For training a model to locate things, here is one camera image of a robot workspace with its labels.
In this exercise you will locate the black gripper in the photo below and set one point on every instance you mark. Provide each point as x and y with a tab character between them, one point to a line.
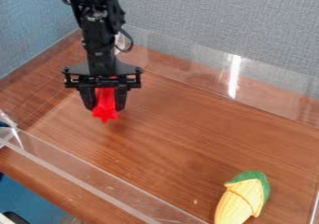
108	77

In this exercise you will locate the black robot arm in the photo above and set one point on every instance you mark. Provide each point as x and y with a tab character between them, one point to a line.
100	19

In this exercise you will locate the toy corn cob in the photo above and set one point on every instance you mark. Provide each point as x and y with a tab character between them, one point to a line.
243	199

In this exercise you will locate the clear acrylic front wall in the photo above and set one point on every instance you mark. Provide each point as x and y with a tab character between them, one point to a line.
83	188

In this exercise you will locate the clear acrylic wall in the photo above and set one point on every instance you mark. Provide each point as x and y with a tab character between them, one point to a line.
258	84
83	188

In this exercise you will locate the clear acrylic left bracket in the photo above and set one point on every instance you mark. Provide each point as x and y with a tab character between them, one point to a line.
8	131

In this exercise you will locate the clear acrylic back wall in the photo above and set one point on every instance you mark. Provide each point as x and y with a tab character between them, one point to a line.
258	84

